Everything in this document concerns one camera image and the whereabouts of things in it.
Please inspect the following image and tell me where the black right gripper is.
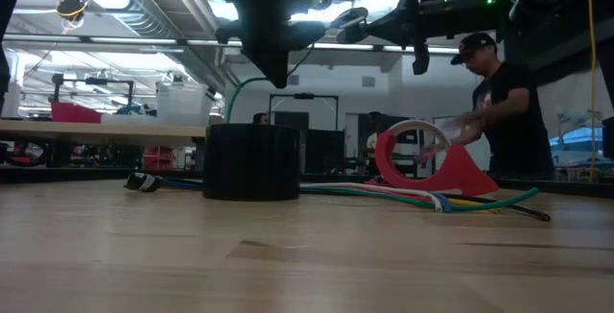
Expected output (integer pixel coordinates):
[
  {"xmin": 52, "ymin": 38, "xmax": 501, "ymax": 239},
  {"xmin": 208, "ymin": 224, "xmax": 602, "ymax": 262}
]
[{"xmin": 362, "ymin": 0, "xmax": 510, "ymax": 51}]

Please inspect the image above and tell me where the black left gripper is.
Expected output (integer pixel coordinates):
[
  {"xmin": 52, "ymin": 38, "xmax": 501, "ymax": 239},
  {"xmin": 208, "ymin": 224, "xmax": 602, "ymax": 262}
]
[{"xmin": 214, "ymin": 12, "xmax": 331, "ymax": 89}]

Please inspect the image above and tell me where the black round cord spool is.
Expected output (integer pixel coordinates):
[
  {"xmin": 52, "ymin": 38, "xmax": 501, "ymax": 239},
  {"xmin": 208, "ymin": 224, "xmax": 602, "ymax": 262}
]
[{"xmin": 330, "ymin": 6, "xmax": 371, "ymax": 45}]

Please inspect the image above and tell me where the thin dark green cord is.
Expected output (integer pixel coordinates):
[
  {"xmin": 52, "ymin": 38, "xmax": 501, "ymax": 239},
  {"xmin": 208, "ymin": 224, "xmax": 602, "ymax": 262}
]
[{"xmin": 224, "ymin": 42, "xmax": 317, "ymax": 125}]

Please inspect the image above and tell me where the white label roll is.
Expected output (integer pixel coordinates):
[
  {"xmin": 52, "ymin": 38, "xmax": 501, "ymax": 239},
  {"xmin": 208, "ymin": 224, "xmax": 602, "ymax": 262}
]
[{"xmin": 386, "ymin": 119, "xmax": 452, "ymax": 154}]

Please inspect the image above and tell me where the red circuit board module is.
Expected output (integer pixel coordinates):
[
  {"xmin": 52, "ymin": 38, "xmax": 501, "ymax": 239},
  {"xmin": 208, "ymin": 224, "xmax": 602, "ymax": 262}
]
[{"xmin": 373, "ymin": 119, "xmax": 500, "ymax": 197}]

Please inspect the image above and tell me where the wide tape roll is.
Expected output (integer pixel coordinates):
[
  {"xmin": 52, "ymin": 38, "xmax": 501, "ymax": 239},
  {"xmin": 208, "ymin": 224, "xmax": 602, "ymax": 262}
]
[{"xmin": 201, "ymin": 123, "xmax": 302, "ymax": 203}]

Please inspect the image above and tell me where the clear plastic storage box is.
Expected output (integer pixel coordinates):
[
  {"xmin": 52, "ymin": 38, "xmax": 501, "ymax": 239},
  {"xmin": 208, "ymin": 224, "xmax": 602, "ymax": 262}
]
[{"xmin": 155, "ymin": 81, "xmax": 216, "ymax": 128}]

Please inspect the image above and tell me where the long ceiling light bar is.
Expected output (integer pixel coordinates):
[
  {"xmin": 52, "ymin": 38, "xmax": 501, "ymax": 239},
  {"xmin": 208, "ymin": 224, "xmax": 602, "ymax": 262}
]
[{"xmin": 0, "ymin": 33, "xmax": 461, "ymax": 58}]

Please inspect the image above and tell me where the red drawer unit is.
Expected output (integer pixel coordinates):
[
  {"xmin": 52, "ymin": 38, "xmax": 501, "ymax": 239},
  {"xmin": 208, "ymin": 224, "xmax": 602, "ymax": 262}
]
[{"xmin": 142, "ymin": 145, "xmax": 177, "ymax": 171}]

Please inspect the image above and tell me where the wood top metal workbench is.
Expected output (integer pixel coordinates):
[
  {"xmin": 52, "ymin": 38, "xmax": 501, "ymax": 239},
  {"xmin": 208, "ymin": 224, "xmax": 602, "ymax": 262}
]
[{"xmin": 0, "ymin": 119, "xmax": 208, "ymax": 170}]

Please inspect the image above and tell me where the black taped bundle end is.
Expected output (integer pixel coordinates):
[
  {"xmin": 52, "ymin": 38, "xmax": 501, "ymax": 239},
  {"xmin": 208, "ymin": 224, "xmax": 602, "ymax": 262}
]
[{"xmin": 124, "ymin": 172, "xmax": 164, "ymax": 193}]

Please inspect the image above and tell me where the red plastic bin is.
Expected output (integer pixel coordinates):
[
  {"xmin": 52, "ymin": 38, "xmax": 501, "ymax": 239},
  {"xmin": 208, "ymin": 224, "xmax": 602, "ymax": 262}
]
[{"xmin": 50, "ymin": 101, "xmax": 104, "ymax": 124}]

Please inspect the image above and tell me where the black pipe stand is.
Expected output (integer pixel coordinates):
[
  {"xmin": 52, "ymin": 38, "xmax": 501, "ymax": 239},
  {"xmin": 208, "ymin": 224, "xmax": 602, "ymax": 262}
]
[{"xmin": 50, "ymin": 72, "xmax": 138, "ymax": 112}]

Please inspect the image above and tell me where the black frame stand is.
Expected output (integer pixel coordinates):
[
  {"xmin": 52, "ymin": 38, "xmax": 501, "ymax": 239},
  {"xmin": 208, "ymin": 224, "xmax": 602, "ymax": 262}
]
[{"xmin": 267, "ymin": 92, "xmax": 341, "ymax": 130}]

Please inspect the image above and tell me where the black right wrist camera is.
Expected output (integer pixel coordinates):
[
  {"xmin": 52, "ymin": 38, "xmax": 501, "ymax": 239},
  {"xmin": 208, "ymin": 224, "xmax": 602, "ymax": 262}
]
[{"xmin": 412, "ymin": 38, "xmax": 432, "ymax": 77}]

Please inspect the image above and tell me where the silver ventilation duct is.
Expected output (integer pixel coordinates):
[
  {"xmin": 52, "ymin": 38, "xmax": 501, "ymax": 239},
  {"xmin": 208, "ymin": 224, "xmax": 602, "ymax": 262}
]
[{"xmin": 61, "ymin": 0, "xmax": 241, "ymax": 91}]

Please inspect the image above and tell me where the bundle of coloured cables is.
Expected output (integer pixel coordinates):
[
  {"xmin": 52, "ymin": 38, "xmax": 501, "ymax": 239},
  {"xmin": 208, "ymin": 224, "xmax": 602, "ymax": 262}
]
[{"xmin": 160, "ymin": 177, "xmax": 455, "ymax": 213}]

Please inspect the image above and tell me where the white cable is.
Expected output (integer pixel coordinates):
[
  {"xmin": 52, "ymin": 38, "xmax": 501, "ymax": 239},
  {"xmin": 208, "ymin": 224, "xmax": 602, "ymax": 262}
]
[{"xmin": 300, "ymin": 181, "xmax": 445, "ymax": 213}]

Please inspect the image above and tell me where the red cable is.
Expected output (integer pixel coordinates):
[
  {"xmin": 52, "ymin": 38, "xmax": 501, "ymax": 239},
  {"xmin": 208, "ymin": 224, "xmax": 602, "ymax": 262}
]
[{"xmin": 335, "ymin": 183, "xmax": 436, "ymax": 204}]

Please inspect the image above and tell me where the bundle of coloured wires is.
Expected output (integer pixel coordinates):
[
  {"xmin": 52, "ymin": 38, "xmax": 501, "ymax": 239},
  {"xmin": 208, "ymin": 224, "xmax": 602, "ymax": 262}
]
[
  {"xmin": 448, "ymin": 198, "xmax": 503, "ymax": 214},
  {"xmin": 300, "ymin": 186, "xmax": 541, "ymax": 213}
]

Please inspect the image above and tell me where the black ceiling camera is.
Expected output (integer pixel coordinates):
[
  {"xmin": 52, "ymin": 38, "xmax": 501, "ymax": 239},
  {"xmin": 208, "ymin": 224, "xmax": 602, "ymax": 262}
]
[{"xmin": 55, "ymin": 0, "xmax": 91, "ymax": 22}]

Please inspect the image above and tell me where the black cable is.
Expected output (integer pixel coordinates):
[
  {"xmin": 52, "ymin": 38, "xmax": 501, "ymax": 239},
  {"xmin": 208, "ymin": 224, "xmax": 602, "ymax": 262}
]
[{"xmin": 440, "ymin": 192, "xmax": 552, "ymax": 222}]

